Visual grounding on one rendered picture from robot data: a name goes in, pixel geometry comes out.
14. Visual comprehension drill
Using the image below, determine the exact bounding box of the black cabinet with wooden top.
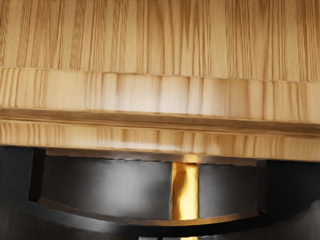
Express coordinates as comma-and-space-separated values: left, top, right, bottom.
0, 0, 320, 240

